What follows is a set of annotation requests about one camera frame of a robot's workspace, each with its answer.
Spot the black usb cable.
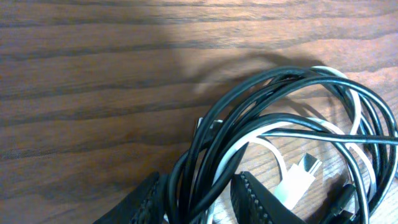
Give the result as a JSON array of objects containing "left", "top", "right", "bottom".
[{"left": 166, "top": 65, "right": 398, "bottom": 224}]

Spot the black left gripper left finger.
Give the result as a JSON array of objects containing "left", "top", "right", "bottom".
[{"left": 93, "top": 172, "right": 168, "bottom": 224}]

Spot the white usb cable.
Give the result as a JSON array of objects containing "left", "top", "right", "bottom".
[{"left": 192, "top": 65, "right": 379, "bottom": 224}]

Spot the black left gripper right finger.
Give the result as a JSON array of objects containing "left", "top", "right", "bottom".
[{"left": 230, "top": 171, "right": 305, "bottom": 224}]

